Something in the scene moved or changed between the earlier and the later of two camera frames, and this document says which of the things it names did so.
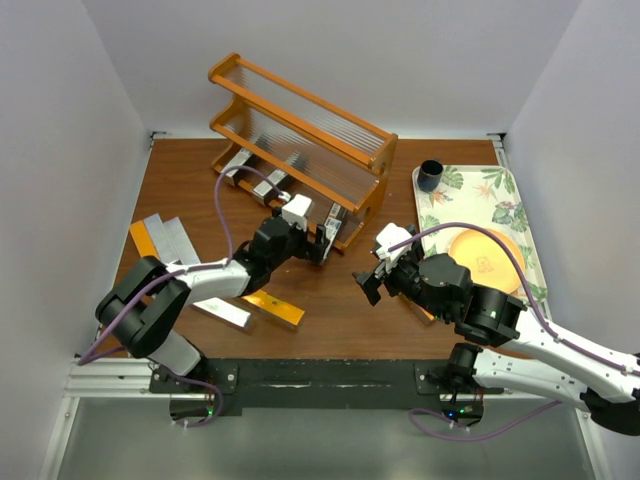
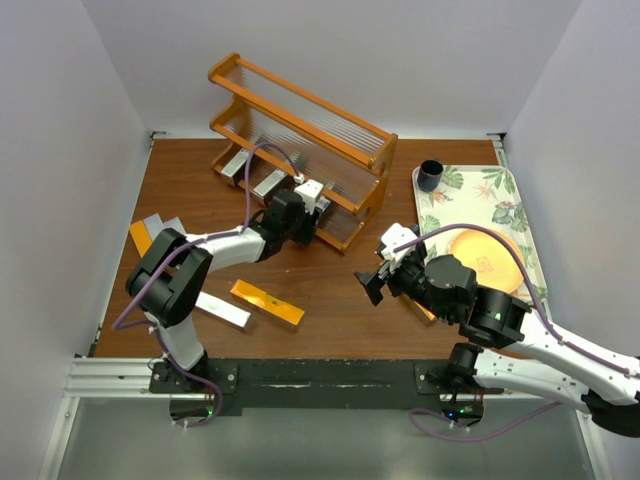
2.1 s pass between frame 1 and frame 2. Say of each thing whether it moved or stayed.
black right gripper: stayed
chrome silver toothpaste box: moved
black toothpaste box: stayed
